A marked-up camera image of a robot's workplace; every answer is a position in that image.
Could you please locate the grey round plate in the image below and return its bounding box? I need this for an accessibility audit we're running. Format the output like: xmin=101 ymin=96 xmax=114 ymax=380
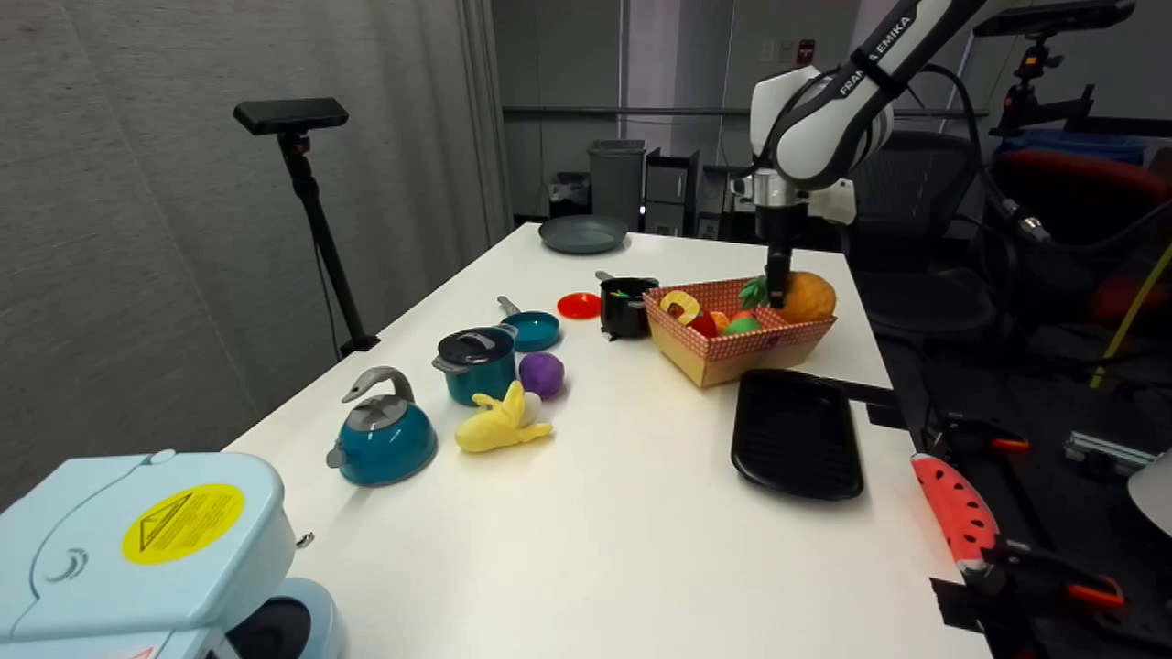
xmin=537 ymin=216 xmax=627 ymax=256

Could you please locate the teal toy frying pan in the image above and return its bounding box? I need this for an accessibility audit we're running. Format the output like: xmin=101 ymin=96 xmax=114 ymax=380
xmin=498 ymin=297 xmax=560 ymax=352

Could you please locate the light blue toy appliance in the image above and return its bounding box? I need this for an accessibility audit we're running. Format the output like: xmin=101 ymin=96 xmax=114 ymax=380
xmin=0 ymin=450 xmax=344 ymax=659

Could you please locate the red round lid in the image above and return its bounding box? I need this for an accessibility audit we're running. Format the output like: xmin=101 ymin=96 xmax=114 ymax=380
xmin=558 ymin=291 xmax=599 ymax=322

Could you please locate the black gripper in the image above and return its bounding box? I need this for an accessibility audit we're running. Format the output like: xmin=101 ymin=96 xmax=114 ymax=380
xmin=755 ymin=204 xmax=805 ymax=308

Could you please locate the watermelon slice plush toy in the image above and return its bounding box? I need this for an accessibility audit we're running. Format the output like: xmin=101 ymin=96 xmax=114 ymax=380
xmin=910 ymin=454 xmax=1000 ymax=568

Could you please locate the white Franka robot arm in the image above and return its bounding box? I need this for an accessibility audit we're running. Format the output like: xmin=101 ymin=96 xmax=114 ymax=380
xmin=746 ymin=0 xmax=984 ymax=308

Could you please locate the orange handled clamp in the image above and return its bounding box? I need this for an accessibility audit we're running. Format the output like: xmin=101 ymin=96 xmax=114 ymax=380
xmin=981 ymin=539 xmax=1129 ymax=614

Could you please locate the orange pineapple plush toy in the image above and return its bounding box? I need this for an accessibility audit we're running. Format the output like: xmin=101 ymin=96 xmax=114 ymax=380
xmin=780 ymin=272 xmax=834 ymax=322

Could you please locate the red office chair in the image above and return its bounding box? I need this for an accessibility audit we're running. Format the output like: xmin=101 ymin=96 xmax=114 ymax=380
xmin=991 ymin=147 xmax=1169 ymax=327

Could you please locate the purple plush ball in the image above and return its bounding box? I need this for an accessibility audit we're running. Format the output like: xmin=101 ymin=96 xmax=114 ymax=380
xmin=520 ymin=352 xmax=564 ymax=399

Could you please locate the yellow banana plush toy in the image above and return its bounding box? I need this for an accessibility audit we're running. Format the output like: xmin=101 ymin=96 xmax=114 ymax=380
xmin=455 ymin=380 xmax=554 ymax=454

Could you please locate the black plastic tray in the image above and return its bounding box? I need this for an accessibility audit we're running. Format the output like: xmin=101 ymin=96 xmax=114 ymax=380
xmin=730 ymin=371 xmax=865 ymax=503

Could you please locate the red checkered cardboard box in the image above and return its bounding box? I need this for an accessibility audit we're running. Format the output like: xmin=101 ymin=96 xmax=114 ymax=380
xmin=646 ymin=279 xmax=834 ymax=388

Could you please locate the teal toy pot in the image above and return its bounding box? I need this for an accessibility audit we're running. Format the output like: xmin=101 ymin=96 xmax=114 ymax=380
xmin=433 ymin=327 xmax=515 ymax=407

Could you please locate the black square cup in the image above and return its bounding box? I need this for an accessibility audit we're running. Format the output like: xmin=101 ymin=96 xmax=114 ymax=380
xmin=599 ymin=279 xmax=655 ymax=339

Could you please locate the green leafy plush toy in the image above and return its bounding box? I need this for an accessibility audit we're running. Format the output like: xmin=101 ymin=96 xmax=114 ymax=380
xmin=736 ymin=279 xmax=769 ymax=308

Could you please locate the yellow red ring plush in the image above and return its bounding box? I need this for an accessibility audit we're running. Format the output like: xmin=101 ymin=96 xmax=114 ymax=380
xmin=660 ymin=288 xmax=699 ymax=327

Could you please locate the grey trash bin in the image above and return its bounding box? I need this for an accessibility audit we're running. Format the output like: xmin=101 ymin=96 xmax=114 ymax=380
xmin=586 ymin=140 xmax=646 ymax=225

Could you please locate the teal toy kettle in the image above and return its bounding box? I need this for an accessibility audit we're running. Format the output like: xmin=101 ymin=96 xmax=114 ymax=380
xmin=324 ymin=367 xmax=440 ymax=488

